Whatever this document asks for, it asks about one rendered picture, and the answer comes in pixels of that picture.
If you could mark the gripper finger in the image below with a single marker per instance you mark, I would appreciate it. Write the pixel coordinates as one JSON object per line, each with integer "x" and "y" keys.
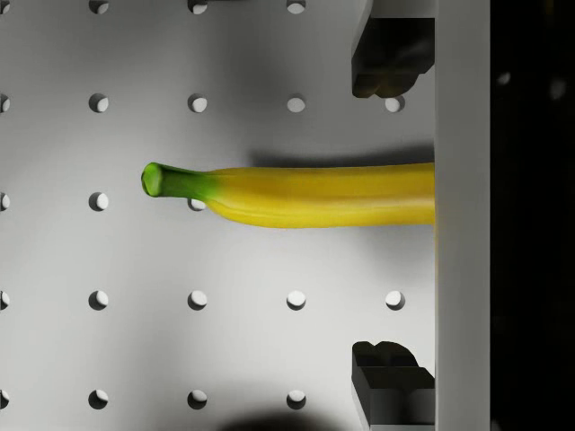
{"x": 395, "y": 390}
{"x": 395, "y": 54}

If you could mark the banana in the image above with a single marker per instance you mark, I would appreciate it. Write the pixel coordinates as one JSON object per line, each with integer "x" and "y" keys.
{"x": 314, "y": 197}

